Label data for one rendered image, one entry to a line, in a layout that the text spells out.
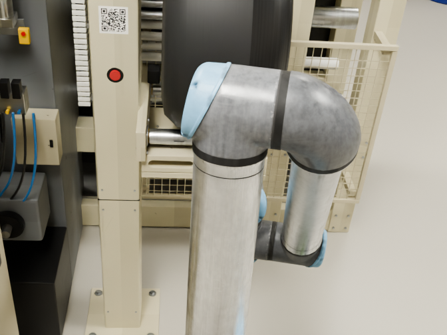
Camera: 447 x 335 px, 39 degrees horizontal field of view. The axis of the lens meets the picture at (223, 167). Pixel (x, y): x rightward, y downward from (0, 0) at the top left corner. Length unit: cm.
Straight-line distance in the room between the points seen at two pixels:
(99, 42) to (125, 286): 93
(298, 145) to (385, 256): 203
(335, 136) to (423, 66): 375
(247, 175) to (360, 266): 191
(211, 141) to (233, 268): 23
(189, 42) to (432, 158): 234
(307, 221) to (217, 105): 39
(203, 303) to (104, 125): 90
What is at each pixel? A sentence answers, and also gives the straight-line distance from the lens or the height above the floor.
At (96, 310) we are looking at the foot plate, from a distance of 251.
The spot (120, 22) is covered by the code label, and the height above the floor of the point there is 121.
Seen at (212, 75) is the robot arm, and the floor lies 147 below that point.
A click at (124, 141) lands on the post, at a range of 189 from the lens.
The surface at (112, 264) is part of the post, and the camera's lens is 221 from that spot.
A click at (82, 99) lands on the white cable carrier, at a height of 97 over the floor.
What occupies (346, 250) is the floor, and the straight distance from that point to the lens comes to 287.
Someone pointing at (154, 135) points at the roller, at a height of 91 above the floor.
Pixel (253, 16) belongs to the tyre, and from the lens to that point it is 150.
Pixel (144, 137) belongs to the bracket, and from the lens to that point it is 174.
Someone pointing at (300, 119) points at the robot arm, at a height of 144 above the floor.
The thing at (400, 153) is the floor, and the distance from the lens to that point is 360.
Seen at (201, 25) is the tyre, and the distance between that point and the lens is 149.
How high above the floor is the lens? 189
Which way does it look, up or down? 36 degrees down
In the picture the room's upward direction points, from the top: 5 degrees clockwise
